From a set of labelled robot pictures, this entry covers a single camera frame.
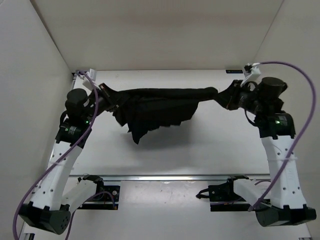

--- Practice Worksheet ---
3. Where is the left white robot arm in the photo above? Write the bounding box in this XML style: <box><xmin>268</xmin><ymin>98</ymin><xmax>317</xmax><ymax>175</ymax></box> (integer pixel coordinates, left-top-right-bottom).
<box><xmin>18</xmin><ymin>84</ymin><xmax>111</xmax><ymax>235</ymax></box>

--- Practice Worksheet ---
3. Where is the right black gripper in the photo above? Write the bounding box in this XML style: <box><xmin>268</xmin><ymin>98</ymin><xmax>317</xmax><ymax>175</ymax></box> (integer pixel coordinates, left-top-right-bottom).
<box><xmin>212</xmin><ymin>80</ymin><xmax>265</xmax><ymax>115</ymax></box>

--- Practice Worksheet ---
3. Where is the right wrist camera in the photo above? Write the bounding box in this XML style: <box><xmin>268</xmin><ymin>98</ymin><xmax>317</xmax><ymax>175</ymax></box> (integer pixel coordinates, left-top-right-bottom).
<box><xmin>240</xmin><ymin>62</ymin><xmax>261</xmax><ymax>87</ymax></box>

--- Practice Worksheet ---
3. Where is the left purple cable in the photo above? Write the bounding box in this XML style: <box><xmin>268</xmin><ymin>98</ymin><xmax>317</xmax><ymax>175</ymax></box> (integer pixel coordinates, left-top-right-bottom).
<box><xmin>12</xmin><ymin>70</ymin><xmax>101</xmax><ymax>240</ymax></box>

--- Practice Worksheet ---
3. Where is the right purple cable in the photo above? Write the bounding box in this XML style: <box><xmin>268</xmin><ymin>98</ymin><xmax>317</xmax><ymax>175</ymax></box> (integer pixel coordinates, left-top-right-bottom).
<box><xmin>248</xmin><ymin>60</ymin><xmax>316</xmax><ymax>213</ymax></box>

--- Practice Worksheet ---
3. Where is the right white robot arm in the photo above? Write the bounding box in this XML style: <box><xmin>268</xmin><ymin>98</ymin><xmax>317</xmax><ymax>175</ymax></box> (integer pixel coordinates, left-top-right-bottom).
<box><xmin>224</xmin><ymin>77</ymin><xmax>317</xmax><ymax>227</ymax></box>

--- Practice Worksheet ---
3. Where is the black pleated skirt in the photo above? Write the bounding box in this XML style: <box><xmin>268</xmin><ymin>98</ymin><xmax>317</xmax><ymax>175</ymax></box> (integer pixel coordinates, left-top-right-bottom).
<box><xmin>109</xmin><ymin>87</ymin><xmax>232</xmax><ymax>144</ymax></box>

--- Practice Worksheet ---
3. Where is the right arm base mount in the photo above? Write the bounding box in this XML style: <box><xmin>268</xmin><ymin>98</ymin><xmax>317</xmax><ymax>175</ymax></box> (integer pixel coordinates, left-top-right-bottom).
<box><xmin>195</xmin><ymin>175</ymin><xmax>250</xmax><ymax>212</ymax></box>

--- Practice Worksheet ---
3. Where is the right blue corner label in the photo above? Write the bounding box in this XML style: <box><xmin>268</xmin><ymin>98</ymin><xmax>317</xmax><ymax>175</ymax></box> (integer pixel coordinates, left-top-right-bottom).
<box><xmin>225</xmin><ymin>69</ymin><xmax>243</xmax><ymax>74</ymax></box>

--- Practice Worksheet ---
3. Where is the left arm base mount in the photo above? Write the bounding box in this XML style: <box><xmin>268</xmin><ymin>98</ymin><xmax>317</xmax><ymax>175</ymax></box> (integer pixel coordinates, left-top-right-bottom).
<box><xmin>77</xmin><ymin>174</ymin><xmax>121</xmax><ymax>211</ymax></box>

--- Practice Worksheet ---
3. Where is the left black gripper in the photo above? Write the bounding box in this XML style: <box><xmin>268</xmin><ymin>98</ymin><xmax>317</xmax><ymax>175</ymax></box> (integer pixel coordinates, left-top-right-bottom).
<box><xmin>86</xmin><ymin>77</ymin><xmax>133</xmax><ymax>116</ymax></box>

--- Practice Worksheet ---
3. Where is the purple cable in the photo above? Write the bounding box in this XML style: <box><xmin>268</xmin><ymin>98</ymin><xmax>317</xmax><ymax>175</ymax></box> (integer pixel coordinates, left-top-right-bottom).
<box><xmin>12</xmin><ymin>70</ymin><xmax>101</xmax><ymax>240</ymax></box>
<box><xmin>248</xmin><ymin>60</ymin><xmax>316</xmax><ymax>213</ymax></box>

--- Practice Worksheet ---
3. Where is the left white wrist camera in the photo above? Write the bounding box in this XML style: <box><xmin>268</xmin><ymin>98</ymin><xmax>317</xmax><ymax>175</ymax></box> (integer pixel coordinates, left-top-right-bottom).
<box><xmin>80</xmin><ymin>68</ymin><xmax>97</xmax><ymax>91</ymax></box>

